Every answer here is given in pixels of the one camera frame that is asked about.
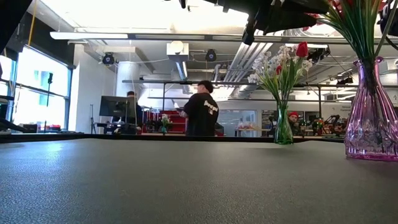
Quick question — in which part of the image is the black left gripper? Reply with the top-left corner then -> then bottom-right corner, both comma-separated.
214,0 -> 331,46

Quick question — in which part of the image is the white light bar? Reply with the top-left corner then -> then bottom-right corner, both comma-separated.
49,30 -> 398,45

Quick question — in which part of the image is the small teal vase with flowers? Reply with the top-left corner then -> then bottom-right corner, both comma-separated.
160,113 -> 172,134

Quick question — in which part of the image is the green glass vase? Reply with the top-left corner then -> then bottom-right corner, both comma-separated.
273,101 -> 294,146

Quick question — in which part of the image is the white ceiling box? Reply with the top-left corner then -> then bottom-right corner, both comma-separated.
166,40 -> 190,62

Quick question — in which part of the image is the person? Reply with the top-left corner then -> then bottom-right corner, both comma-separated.
287,111 -> 301,136
126,90 -> 144,125
179,80 -> 220,137

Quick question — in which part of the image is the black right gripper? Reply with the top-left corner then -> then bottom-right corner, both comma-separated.
377,1 -> 398,38

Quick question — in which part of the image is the yellow hanging strap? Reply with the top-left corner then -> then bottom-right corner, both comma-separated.
27,0 -> 38,47

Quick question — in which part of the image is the black pipe rack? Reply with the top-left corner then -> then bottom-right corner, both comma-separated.
121,79 -> 398,113

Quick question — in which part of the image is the black computer monitor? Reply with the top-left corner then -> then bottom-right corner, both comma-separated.
98,95 -> 137,134

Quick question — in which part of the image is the black pole stand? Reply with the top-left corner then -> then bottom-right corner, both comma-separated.
43,72 -> 54,133

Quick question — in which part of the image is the thin black tripod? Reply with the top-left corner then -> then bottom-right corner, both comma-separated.
89,104 -> 97,134

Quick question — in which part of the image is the white blossom bunch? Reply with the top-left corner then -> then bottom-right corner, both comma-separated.
273,45 -> 314,106
247,51 -> 285,106

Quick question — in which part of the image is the black table mat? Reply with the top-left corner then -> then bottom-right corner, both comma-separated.
0,138 -> 398,224

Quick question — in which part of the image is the black aluminium table frame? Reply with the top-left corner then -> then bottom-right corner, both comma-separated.
0,133 -> 345,144

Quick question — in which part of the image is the red tool cabinet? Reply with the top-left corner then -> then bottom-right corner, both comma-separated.
141,109 -> 189,134

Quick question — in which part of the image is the purple glass vase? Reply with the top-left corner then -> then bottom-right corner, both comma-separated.
344,56 -> 398,162

